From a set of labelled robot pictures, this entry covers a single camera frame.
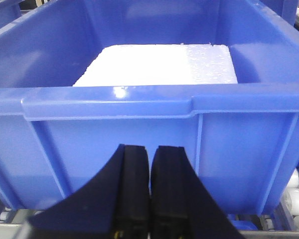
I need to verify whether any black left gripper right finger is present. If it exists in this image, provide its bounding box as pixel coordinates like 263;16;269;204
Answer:
150;146;243;239

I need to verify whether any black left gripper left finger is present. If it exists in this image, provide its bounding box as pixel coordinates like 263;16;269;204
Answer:
28;144;150;239

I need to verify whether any blue crate on rollers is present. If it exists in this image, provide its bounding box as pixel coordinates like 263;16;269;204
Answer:
0;0;299;214

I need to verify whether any white foam block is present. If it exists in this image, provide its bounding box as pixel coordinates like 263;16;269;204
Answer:
74;44;238;87

